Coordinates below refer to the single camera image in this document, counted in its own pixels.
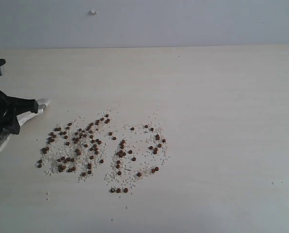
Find white wooden brush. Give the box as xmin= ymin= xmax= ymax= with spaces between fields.
xmin=0 ymin=99 xmax=50 ymax=152

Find brown and white grains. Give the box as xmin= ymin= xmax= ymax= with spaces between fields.
xmin=35 ymin=109 xmax=169 ymax=195

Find white blob on wall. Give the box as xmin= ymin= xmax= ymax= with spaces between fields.
xmin=88 ymin=9 xmax=98 ymax=16

